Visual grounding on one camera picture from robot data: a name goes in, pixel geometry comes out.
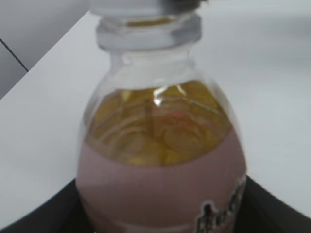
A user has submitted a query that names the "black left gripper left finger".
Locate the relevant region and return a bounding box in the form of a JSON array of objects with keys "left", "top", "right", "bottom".
[{"left": 1, "top": 181, "right": 94, "bottom": 233}]

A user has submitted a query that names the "pink peach tea bottle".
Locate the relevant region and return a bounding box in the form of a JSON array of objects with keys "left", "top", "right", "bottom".
[{"left": 76, "top": 10, "right": 246, "bottom": 233}]

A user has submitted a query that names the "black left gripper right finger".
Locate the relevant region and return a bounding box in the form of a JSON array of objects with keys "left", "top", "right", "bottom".
[{"left": 234, "top": 177, "right": 311, "bottom": 233}]

